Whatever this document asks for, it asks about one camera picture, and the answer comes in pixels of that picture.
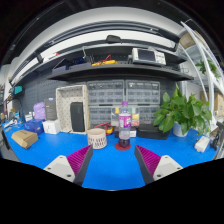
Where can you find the brown cardboard box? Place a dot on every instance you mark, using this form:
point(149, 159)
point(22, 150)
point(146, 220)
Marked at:
point(24, 138)

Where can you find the dark grey flat box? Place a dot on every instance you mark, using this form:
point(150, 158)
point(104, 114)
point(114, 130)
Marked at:
point(50, 108)

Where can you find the white perforated plastic basket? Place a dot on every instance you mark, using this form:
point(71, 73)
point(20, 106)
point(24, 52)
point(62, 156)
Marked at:
point(63, 106)

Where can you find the teal lamp head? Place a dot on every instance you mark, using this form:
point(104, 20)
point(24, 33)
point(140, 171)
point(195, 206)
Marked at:
point(17, 89)

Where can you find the purple bag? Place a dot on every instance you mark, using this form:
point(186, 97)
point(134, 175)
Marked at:
point(40, 111)

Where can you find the blue box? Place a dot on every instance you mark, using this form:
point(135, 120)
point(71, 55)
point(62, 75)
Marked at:
point(33, 126)

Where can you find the green potted plant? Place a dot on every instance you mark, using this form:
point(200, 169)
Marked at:
point(181, 111)

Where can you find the clear box with coloured parts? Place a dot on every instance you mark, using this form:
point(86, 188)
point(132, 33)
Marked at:
point(135, 116)

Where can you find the white power adapter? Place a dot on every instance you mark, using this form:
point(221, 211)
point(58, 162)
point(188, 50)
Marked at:
point(202, 144)

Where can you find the white oscilloscope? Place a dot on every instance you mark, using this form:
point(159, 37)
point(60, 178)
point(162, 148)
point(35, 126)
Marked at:
point(148, 56)

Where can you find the purple-capped clear drink bottle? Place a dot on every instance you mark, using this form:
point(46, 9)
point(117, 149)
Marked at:
point(124, 121)

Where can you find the yellow multimeter with red leads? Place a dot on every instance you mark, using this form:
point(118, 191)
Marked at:
point(104, 128)

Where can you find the small white box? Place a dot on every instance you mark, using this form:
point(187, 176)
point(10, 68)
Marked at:
point(51, 127)

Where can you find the plain black box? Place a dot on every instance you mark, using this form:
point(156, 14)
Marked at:
point(151, 131)

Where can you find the black workbench shelf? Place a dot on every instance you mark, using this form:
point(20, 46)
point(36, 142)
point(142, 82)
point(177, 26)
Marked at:
point(116, 70)

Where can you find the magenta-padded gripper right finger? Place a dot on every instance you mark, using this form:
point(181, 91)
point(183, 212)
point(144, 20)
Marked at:
point(166, 166)

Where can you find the black rectangular speaker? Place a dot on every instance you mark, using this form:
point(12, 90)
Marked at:
point(77, 116)

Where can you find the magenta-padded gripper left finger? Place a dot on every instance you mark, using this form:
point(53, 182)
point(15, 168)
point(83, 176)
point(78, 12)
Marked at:
point(61, 166)

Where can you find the white shelf unit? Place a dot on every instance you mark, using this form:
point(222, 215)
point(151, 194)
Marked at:
point(208, 76)

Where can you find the black device on shelf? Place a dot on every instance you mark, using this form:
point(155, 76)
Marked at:
point(113, 39)

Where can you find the beige perforated cup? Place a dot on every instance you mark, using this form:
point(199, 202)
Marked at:
point(97, 139)

